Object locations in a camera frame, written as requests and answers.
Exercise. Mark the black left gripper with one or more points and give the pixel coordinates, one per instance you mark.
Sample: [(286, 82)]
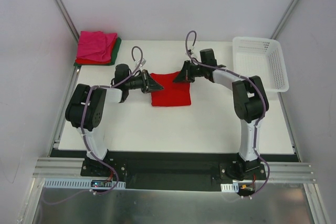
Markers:
[(145, 82)]

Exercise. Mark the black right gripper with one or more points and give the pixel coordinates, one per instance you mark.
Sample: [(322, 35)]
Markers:
[(188, 70)]

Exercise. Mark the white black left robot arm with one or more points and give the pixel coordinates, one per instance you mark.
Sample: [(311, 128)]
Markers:
[(85, 109)]

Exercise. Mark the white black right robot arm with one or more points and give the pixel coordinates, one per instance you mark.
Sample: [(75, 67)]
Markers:
[(250, 105)]

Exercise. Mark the folded green t shirt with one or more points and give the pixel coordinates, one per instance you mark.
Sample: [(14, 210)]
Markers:
[(111, 62)]

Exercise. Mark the folded pink t shirt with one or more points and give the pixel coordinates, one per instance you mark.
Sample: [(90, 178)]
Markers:
[(87, 37)]

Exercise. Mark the white perforated plastic basket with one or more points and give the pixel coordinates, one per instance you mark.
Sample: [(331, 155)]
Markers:
[(261, 57)]

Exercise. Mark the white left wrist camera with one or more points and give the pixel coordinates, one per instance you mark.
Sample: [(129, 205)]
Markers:
[(140, 63)]

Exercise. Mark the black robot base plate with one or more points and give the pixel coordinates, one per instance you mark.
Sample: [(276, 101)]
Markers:
[(174, 171)]

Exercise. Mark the aluminium frame post left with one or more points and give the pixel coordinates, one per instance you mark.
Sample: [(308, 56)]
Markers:
[(69, 23)]

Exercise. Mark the aluminium frame post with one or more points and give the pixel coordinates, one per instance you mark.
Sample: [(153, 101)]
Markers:
[(69, 23), (285, 18)]

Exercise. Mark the white slotted cable duct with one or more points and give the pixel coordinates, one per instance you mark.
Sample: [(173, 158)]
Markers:
[(69, 183)]

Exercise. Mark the aluminium frame post right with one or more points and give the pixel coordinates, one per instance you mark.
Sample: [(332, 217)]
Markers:
[(285, 18)]

